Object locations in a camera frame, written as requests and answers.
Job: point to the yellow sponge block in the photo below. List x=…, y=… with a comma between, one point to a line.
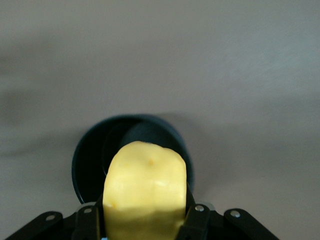
x=145, y=190

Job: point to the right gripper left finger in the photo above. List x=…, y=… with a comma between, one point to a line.
x=85, y=225

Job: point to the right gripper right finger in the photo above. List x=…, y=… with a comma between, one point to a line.
x=205, y=225

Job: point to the dark blue bowl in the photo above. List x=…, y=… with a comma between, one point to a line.
x=86, y=162

